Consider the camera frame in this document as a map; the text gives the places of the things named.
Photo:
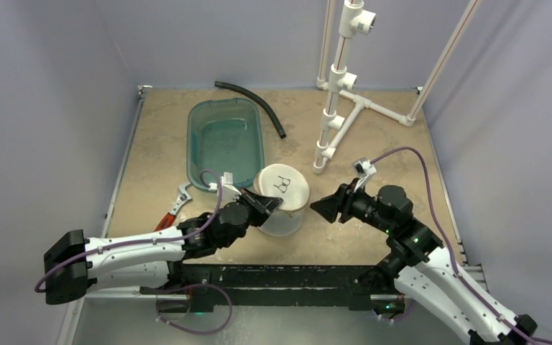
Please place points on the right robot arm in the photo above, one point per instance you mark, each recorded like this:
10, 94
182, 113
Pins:
424, 268

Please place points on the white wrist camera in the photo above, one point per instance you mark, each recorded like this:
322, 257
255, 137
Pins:
364, 170
229, 193

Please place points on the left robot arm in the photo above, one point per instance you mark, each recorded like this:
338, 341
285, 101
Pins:
76, 264

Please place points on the red handled adjustable wrench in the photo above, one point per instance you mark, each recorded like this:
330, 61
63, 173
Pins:
183, 197

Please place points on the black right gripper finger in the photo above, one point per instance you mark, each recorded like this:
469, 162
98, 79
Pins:
342, 192
330, 208

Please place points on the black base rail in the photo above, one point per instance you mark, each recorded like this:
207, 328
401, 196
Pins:
356, 287

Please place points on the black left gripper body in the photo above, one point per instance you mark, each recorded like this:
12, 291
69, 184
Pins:
224, 243

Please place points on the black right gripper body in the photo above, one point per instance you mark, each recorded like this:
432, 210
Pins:
343, 203

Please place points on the teal transparent plastic tub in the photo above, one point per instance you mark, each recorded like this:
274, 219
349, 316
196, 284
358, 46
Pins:
224, 136

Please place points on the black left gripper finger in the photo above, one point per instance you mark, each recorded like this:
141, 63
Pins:
261, 203
263, 213

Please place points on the white PVC pipe frame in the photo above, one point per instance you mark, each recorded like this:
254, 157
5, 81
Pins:
342, 105

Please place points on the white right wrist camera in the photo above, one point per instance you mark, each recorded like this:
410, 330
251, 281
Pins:
364, 170

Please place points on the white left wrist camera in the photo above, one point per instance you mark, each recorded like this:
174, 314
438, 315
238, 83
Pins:
229, 193

